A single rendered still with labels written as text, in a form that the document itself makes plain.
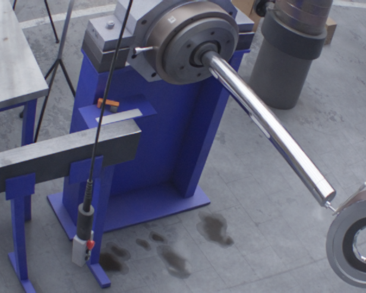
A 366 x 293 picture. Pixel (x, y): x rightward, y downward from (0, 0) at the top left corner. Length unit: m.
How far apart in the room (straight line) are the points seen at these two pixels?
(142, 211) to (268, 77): 1.33
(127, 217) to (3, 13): 1.31
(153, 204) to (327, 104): 1.73
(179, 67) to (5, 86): 0.73
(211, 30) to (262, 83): 1.79
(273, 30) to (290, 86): 0.43
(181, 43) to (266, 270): 1.36
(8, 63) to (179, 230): 1.31
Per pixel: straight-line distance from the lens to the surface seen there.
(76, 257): 1.71
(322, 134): 4.07
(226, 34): 2.31
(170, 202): 3.20
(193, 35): 2.22
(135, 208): 3.12
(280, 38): 3.75
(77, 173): 2.21
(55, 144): 2.12
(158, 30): 2.25
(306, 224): 3.40
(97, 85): 2.35
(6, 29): 2.75
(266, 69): 3.95
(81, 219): 1.58
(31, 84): 2.37
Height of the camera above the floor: 2.33
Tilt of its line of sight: 41 degrees down
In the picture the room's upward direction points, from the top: 19 degrees clockwise
